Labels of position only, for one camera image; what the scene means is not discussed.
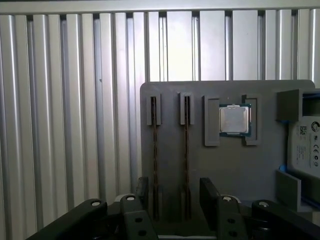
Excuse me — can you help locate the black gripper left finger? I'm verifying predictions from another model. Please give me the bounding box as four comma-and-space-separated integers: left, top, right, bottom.
24, 176, 160, 240

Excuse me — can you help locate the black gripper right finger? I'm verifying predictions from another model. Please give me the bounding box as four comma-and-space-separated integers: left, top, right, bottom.
199, 176, 320, 240

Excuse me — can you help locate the dark RAM stick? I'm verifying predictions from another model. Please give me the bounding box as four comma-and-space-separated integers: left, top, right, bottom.
151, 96, 161, 221
183, 96, 192, 222

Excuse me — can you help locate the grey plastic parts rack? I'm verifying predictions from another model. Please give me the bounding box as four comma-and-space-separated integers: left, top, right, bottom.
139, 79, 317, 240

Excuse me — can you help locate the silver topped CPU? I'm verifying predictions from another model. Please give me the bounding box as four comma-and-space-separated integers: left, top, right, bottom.
218, 104, 252, 137

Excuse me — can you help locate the silver hard disk drive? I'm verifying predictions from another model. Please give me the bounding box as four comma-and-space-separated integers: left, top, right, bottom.
287, 113, 320, 181

